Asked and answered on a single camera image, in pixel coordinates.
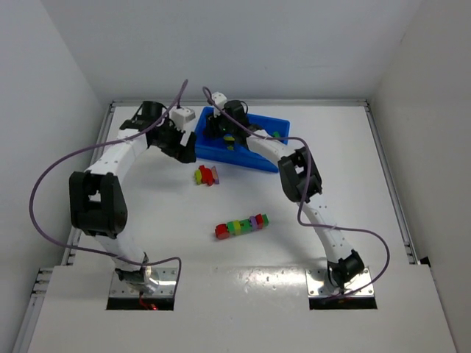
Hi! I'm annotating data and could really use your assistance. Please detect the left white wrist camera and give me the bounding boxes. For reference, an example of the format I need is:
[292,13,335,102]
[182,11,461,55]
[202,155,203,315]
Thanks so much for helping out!
[170,107,196,131]

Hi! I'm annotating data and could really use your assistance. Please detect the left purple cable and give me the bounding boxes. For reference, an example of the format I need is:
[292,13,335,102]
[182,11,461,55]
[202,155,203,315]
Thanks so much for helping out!
[29,79,189,295]

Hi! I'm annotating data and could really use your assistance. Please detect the metal base plate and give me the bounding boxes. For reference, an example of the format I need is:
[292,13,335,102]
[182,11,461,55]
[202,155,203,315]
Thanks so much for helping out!
[108,266,178,299]
[305,266,375,298]

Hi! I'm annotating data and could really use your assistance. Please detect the left aluminium rail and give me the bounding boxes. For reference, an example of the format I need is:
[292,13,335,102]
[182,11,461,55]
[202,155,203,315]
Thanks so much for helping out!
[60,102,115,265]

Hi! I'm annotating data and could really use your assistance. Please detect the aluminium rail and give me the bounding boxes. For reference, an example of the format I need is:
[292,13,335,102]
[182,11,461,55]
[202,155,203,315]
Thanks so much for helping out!
[60,102,115,265]
[364,101,421,265]

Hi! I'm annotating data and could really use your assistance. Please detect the lime green lego brick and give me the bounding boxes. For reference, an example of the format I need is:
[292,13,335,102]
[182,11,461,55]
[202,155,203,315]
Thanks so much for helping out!
[223,135,236,151]

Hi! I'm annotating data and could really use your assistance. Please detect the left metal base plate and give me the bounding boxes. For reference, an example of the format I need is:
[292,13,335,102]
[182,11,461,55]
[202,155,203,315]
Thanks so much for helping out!
[108,266,178,299]

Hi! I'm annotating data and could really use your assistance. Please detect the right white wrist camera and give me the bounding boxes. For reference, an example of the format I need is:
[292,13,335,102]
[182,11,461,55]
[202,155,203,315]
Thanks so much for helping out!
[211,92,227,111]

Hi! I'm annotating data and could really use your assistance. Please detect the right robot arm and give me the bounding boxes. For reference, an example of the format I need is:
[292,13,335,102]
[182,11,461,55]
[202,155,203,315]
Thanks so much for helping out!
[204,100,364,292]

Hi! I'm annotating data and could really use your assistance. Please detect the blue divided plastic bin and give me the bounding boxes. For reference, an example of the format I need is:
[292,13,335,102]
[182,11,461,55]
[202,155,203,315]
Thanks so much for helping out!
[194,107,290,173]

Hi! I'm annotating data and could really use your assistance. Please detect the red lime lego stack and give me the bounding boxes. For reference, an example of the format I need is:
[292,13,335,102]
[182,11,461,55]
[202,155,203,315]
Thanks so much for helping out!
[194,165,220,186]

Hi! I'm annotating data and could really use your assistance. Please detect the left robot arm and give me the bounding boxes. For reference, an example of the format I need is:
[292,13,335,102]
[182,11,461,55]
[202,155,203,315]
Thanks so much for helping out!
[69,101,196,294]

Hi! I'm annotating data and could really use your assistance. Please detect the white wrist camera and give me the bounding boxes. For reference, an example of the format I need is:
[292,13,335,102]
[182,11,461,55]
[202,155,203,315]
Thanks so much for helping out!
[170,107,196,131]
[211,92,227,111]

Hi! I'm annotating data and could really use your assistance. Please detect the right aluminium rail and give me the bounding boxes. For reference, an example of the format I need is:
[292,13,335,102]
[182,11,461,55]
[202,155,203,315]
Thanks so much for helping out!
[364,101,421,265]

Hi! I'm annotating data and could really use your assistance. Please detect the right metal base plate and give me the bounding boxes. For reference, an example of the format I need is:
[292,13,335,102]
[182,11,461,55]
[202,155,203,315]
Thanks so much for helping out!
[305,266,375,298]

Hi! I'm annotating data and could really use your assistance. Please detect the long lego brick row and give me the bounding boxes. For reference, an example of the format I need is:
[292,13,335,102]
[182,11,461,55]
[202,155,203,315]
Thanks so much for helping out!
[214,213,269,240]

